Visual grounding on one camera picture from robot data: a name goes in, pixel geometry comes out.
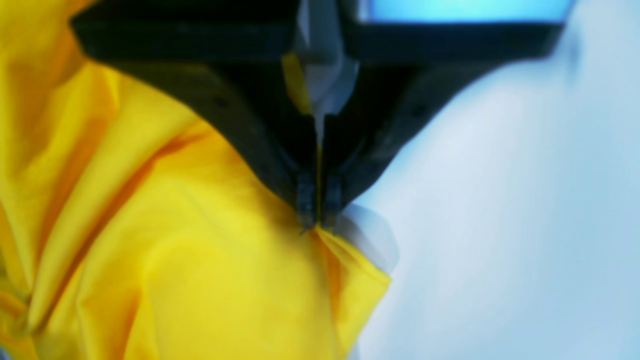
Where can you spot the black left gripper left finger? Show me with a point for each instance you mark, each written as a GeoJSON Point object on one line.
{"type": "Point", "coordinates": [223, 60]}

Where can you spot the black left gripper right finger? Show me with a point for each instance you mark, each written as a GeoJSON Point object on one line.
{"type": "Point", "coordinates": [412, 58]}

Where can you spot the orange t-shirt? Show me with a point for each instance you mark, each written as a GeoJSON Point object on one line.
{"type": "Point", "coordinates": [131, 230]}

